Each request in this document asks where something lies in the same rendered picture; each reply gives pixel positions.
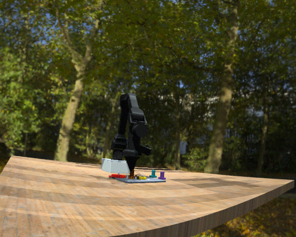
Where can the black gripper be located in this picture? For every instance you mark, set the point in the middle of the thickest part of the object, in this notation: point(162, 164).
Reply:
point(130, 153)

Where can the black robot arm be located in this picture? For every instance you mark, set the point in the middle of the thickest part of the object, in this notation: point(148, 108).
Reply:
point(137, 129)

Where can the orange gear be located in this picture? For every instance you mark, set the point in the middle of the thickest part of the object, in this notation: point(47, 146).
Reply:
point(131, 176)

